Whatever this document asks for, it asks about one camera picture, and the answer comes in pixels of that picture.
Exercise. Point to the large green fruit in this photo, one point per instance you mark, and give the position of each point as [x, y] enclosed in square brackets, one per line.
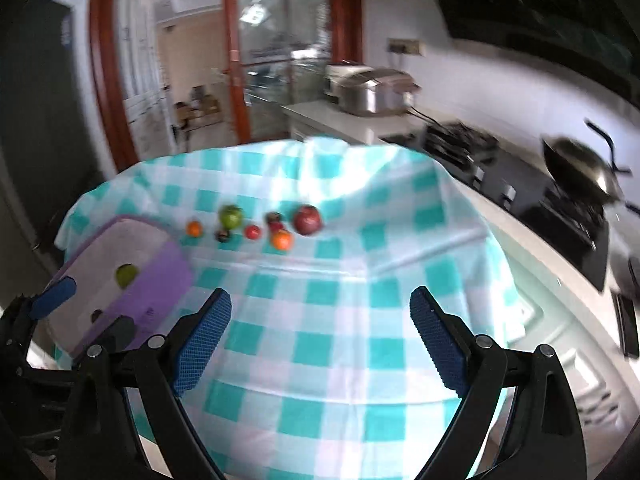
[126, 274]

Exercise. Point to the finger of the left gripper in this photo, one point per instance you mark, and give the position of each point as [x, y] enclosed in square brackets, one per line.
[111, 335]
[52, 298]

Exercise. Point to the white kitchen appliance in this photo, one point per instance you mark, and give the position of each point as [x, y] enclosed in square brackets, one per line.
[336, 72]

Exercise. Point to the purple storage box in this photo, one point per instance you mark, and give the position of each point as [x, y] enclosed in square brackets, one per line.
[165, 275]

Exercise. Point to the orange persimmon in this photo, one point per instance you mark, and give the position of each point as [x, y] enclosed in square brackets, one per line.
[282, 240]

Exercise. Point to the black range hood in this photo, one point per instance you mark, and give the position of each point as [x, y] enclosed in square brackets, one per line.
[598, 39]

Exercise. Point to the black gas stove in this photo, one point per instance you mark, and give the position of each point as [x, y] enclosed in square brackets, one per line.
[576, 230]

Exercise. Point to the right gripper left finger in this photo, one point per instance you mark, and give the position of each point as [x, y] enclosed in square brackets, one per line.
[99, 425]

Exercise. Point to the small orange mandarin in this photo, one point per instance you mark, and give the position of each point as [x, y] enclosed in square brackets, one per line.
[194, 229]

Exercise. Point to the small green tomato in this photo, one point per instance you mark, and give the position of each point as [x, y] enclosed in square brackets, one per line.
[231, 217]

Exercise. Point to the wall power socket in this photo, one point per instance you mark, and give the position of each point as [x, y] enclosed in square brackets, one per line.
[405, 46]

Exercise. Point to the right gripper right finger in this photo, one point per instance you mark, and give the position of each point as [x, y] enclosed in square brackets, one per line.
[543, 437]

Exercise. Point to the red wooden door frame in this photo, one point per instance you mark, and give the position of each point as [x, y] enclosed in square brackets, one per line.
[180, 75]

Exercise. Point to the steel rice cooker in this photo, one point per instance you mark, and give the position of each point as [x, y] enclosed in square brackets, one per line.
[378, 92]

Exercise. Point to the teal checkered tablecloth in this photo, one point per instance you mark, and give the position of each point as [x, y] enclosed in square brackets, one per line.
[321, 373]

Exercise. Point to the dark grey refrigerator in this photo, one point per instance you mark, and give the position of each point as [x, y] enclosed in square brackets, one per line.
[45, 142]

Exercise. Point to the dark red apple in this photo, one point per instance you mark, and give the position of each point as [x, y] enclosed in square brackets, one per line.
[307, 220]

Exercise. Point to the red tomato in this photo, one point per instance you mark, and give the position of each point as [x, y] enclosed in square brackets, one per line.
[253, 232]

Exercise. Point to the black wok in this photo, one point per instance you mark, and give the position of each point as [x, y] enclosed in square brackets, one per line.
[582, 173]

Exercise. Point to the dark mangosteen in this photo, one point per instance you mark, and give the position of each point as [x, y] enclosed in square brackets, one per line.
[96, 315]
[223, 235]
[273, 217]

